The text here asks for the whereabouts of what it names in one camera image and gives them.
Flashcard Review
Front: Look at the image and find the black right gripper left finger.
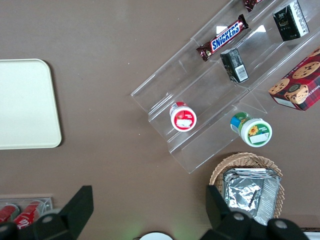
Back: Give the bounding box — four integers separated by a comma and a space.
32, 185, 95, 240

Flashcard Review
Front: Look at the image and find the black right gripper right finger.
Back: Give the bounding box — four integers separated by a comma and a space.
199, 184, 270, 240

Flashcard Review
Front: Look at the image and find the light wicker basket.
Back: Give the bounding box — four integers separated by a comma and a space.
208, 151, 286, 221

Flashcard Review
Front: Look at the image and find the cream plastic serving tray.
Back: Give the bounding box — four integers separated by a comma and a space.
0, 58, 63, 151

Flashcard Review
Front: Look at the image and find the clear acrylic bottle rack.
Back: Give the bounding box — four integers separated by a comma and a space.
0, 196, 54, 226

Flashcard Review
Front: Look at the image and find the aluminium foil container stack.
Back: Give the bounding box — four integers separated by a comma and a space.
222, 167, 280, 226

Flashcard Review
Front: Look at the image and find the red cola bottle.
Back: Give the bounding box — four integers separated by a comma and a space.
0, 203, 21, 223
12, 199, 45, 231

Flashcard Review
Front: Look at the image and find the green lid snack jar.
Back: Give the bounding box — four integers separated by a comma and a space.
229, 111, 273, 148

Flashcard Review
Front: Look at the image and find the red lid snack jar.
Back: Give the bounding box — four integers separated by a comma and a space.
169, 101, 198, 133

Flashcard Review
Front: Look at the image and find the clear acrylic stepped shelf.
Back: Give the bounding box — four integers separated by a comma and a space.
130, 0, 320, 175

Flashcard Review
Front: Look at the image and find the small black drink carton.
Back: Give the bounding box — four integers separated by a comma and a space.
219, 47, 250, 84
271, 0, 310, 43

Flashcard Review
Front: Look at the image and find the red plaid cookie box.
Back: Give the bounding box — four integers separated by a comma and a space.
267, 46, 320, 112

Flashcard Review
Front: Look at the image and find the Snickers chocolate bar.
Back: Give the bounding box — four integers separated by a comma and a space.
241, 0, 263, 13
196, 13, 250, 62

